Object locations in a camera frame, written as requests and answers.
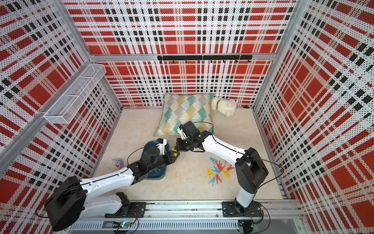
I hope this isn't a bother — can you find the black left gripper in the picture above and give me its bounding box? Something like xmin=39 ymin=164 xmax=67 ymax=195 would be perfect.
xmin=148 ymin=150 xmax=180 ymax=173

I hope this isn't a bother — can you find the dark teal storage box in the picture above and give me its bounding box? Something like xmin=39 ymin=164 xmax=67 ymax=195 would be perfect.
xmin=141 ymin=138 xmax=169 ymax=180

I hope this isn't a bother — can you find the teal clothespin pile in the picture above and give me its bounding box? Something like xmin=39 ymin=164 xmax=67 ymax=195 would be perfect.
xmin=211 ymin=166 xmax=220 ymax=174

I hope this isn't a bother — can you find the teal clothespin front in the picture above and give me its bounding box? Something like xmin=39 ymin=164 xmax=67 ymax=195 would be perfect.
xmin=208 ymin=177 xmax=216 ymax=187

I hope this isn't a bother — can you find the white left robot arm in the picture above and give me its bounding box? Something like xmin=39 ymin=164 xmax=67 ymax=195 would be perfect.
xmin=44 ymin=146 xmax=180 ymax=232

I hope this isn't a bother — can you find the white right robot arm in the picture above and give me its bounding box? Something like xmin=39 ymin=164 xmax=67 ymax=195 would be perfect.
xmin=176 ymin=121 xmax=269 ymax=212

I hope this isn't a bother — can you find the teal clothespin upper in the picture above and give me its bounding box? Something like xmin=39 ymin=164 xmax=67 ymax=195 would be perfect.
xmin=209 ymin=157 xmax=218 ymax=165

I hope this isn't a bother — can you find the patterned teal gold pillow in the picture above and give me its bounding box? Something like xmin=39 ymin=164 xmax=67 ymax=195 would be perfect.
xmin=154 ymin=93 xmax=214 ymax=137

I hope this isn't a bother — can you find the red clothespin front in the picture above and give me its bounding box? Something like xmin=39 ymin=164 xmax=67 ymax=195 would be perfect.
xmin=215 ymin=174 xmax=222 ymax=184

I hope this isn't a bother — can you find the white plush teddy bear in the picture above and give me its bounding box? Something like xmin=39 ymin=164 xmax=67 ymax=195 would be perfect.
xmin=211 ymin=97 xmax=237 ymax=117

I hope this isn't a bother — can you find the purple small toy figure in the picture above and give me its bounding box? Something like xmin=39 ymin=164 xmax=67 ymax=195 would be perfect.
xmin=113 ymin=159 xmax=124 ymax=169

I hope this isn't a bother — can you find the green circuit board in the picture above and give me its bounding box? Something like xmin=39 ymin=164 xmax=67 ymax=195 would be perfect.
xmin=113 ymin=221 xmax=133 ymax=229

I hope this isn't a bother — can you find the black wall hook rail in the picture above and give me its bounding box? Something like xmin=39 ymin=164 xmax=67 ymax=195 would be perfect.
xmin=157 ymin=55 xmax=253 ymax=62

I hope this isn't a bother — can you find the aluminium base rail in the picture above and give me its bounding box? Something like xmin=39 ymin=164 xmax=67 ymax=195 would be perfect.
xmin=71 ymin=200 xmax=307 ymax=234

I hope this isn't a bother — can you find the white wire mesh shelf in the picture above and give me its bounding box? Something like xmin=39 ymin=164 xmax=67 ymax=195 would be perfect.
xmin=43 ymin=63 xmax=106 ymax=124

